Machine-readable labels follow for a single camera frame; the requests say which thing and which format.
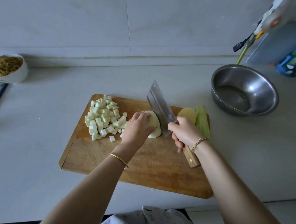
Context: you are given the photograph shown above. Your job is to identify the person's left hand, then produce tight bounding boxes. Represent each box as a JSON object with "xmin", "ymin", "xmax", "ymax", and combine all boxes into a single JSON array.
[{"xmin": 119, "ymin": 110, "xmax": 159, "ymax": 153}]

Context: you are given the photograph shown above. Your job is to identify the person's right hand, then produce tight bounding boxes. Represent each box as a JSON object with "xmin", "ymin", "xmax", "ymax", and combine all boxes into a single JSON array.
[{"xmin": 166, "ymin": 116, "xmax": 207, "ymax": 155}]

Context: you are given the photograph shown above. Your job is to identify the pile of white diced vegetable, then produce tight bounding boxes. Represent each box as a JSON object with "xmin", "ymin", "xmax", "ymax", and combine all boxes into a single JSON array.
[{"xmin": 139, "ymin": 110, "xmax": 164, "ymax": 140}]

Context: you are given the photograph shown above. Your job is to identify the peeled yellow potato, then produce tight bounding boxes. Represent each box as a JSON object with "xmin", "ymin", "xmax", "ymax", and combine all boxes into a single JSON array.
[{"xmin": 176, "ymin": 107, "xmax": 199, "ymax": 125}]

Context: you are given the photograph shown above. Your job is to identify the peeled green cucumber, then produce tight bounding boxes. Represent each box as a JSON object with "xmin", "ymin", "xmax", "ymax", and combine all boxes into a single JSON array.
[{"xmin": 194, "ymin": 104, "xmax": 213, "ymax": 140}]

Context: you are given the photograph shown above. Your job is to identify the pale green cabbage vegetable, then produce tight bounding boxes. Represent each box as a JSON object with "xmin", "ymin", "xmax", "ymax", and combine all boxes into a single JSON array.
[{"xmin": 83, "ymin": 94, "xmax": 131, "ymax": 144}]

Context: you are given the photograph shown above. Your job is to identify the cleaver with wooden handle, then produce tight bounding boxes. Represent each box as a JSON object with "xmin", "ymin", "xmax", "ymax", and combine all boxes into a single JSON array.
[{"xmin": 143, "ymin": 80, "xmax": 205, "ymax": 169}]

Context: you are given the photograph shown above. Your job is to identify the person's left forearm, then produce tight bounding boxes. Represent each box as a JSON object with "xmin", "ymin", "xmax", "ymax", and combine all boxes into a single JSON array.
[{"xmin": 38, "ymin": 142, "xmax": 132, "ymax": 224}]

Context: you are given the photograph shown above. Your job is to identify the person's right forearm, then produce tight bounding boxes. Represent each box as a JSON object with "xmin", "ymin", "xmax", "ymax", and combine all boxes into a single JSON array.
[{"xmin": 187, "ymin": 141, "xmax": 296, "ymax": 224}]

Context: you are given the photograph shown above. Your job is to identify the gold bangle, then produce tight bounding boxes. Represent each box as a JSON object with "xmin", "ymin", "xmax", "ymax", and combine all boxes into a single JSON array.
[{"xmin": 108, "ymin": 152, "xmax": 130, "ymax": 170}]

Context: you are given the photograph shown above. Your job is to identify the wooden cutting board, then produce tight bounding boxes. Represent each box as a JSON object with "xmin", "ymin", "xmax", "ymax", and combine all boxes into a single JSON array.
[{"xmin": 57, "ymin": 91, "xmax": 220, "ymax": 200}]

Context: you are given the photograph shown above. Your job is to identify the dark green trousers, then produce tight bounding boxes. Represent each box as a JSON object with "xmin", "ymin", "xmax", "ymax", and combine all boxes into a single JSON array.
[{"xmin": 98, "ymin": 204, "xmax": 193, "ymax": 224}]

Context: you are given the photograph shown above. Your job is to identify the deep stainless steel bowl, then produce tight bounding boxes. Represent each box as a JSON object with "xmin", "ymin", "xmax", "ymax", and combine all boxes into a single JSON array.
[{"xmin": 209, "ymin": 63, "xmax": 281, "ymax": 118}]

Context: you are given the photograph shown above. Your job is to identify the white patterned garment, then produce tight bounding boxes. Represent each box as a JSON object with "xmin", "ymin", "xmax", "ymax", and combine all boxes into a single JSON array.
[{"xmin": 98, "ymin": 203, "xmax": 208, "ymax": 224}]

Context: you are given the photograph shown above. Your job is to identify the light blue plastic board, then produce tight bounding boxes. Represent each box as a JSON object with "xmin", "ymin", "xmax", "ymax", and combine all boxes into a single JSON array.
[{"xmin": 246, "ymin": 17, "xmax": 296, "ymax": 68}]

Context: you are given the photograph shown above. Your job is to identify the dark green bottle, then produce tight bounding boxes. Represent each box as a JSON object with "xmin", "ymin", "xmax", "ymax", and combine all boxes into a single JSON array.
[{"xmin": 275, "ymin": 31, "xmax": 296, "ymax": 78}]

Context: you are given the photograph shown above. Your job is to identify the white bowl of noodles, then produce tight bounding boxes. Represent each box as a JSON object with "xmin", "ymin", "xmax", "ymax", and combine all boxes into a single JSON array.
[{"xmin": 0, "ymin": 53, "xmax": 30, "ymax": 85}]

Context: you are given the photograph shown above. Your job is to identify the braided cord bracelet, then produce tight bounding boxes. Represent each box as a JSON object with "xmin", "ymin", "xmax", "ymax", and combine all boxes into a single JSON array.
[{"xmin": 190, "ymin": 137, "xmax": 208, "ymax": 155}]

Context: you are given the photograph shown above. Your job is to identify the wall tap with hose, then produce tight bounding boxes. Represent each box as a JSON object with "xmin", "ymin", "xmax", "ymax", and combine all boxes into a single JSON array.
[{"xmin": 232, "ymin": 32, "xmax": 256, "ymax": 54}]

